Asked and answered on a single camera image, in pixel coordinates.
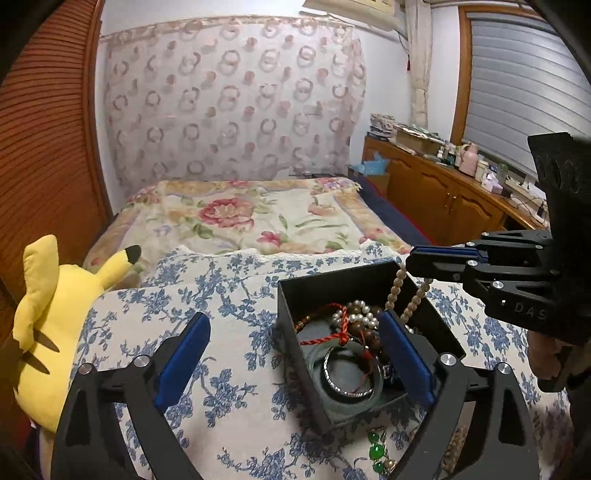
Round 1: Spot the pearl necklace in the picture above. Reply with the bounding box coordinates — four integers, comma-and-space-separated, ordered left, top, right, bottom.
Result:
330, 264, 435, 333

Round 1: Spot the black box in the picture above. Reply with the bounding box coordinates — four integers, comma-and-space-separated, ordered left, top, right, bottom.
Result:
276, 261, 467, 432

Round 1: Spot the cream tied-back curtain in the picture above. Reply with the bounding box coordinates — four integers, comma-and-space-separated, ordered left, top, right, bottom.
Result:
402, 0, 432, 125

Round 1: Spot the cream air conditioner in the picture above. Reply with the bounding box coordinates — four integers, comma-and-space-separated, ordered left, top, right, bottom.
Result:
302, 0, 402, 28

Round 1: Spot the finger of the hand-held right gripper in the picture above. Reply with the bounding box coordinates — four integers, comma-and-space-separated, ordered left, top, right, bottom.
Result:
407, 254, 551, 320
412, 229, 553, 269

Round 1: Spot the floral quilt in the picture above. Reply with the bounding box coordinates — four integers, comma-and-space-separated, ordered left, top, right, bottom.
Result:
85, 178, 411, 278

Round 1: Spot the green bead bracelet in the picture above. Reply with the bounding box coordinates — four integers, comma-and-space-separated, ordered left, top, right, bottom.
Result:
367, 427, 400, 474

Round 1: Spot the red cord bracelet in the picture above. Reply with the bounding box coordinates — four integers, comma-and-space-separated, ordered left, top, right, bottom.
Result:
295, 302, 375, 374

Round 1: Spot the wooden slatted wardrobe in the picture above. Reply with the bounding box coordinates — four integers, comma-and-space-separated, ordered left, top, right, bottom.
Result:
0, 0, 116, 333

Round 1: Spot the dark blue bedsheet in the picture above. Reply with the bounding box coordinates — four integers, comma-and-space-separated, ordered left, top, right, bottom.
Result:
358, 178, 437, 247

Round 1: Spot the pink thermos jug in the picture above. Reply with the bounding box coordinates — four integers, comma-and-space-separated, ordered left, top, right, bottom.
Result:
455, 142, 478, 175

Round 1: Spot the blue floral tablecloth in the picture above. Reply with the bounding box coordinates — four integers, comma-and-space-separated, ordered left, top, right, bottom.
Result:
69, 244, 578, 480

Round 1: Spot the person's right hand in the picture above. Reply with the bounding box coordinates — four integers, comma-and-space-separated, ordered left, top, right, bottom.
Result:
527, 329, 566, 377

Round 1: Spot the teal plastic bag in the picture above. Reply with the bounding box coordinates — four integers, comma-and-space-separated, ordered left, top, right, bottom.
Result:
348, 152, 391, 176

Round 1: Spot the grey window blind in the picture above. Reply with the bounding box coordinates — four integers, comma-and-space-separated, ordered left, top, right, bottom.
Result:
464, 16, 591, 181

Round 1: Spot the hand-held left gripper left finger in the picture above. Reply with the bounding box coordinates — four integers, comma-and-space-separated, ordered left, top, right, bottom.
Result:
51, 311, 212, 480

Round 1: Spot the wooden window frame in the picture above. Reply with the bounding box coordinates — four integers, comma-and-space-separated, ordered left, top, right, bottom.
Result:
455, 0, 591, 185

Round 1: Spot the brown wooden bead bracelet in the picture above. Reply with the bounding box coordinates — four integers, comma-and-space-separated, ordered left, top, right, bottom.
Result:
344, 300, 393, 365

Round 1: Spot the silver bangle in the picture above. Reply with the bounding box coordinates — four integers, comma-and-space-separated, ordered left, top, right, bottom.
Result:
323, 346, 377, 398

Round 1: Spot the patterned cloth pile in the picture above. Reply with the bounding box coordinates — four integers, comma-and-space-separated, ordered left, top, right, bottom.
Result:
369, 113, 439, 139

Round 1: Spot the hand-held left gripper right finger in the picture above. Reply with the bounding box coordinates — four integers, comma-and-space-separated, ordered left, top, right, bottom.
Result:
379, 310, 540, 480

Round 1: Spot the ring-patterned sheer curtain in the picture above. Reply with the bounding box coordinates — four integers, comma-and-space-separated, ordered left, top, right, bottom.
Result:
99, 16, 368, 197

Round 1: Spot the cardboard box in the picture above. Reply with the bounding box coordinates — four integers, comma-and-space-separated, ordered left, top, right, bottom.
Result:
394, 127, 441, 155

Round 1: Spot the yellow plush toy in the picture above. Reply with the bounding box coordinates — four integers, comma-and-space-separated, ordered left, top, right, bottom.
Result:
11, 234, 143, 432

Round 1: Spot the wooden cabinet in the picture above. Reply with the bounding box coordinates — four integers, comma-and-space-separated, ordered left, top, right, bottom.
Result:
362, 136, 550, 245

